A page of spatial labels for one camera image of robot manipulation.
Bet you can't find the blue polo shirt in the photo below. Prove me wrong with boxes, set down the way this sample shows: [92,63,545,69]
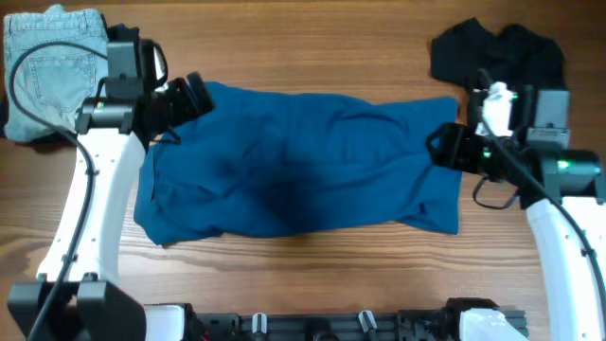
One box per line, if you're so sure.
[134,82,461,244]

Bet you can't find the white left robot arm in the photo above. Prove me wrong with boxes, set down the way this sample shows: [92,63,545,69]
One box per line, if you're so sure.
[8,38,213,340]

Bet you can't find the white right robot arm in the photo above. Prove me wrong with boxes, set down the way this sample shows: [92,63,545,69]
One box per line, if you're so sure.
[426,82,605,340]

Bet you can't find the folded black garment under jeans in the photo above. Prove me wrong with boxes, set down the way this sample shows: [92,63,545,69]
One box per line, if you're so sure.
[1,25,138,144]

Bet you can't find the folded light blue jeans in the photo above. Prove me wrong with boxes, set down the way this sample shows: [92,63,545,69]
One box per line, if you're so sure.
[4,5,108,131]

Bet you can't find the crumpled black shirt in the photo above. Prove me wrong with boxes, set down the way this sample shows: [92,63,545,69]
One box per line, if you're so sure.
[430,18,566,89]

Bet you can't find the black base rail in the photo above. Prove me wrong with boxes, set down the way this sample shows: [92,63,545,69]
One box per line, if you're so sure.
[198,310,462,341]

